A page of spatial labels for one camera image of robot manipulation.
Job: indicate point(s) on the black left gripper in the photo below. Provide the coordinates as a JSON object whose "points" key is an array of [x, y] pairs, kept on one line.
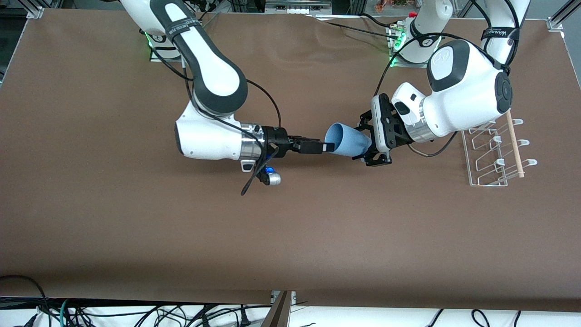
{"points": [[401, 136]]}

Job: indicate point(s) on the small metal bracket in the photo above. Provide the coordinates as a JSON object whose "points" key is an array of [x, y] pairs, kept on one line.
{"points": [[292, 297]]}

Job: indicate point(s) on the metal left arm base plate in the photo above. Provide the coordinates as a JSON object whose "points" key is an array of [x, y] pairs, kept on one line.
{"points": [[396, 61]]}

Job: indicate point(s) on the grey metal box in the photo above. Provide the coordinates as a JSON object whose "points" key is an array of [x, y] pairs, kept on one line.
{"points": [[297, 5]]}

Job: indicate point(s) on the light blue plastic cup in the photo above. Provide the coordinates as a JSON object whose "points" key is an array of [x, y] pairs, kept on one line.
{"points": [[347, 138]]}

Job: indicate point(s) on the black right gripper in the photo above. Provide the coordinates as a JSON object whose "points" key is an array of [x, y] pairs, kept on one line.
{"points": [[276, 136]]}

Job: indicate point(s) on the brown table cover sheet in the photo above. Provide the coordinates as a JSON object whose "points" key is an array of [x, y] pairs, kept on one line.
{"points": [[290, 227]]}

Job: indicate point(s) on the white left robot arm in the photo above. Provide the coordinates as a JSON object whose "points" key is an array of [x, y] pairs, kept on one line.
{"points": [[467, 91]]}

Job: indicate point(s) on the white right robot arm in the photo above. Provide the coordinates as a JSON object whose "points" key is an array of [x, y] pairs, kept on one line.
{"points": [[213, 77]]}

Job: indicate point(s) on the aluminium frame profile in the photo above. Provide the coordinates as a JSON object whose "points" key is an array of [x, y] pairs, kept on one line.
{"points": [[560, 18], [35, 10]]}

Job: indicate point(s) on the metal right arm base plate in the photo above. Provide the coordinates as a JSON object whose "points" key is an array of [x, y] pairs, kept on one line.
{"points": [[159, 56]]}

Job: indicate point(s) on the brown wooden beam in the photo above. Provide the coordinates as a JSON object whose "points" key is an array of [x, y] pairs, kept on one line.
{"points": [[277, 315]]}

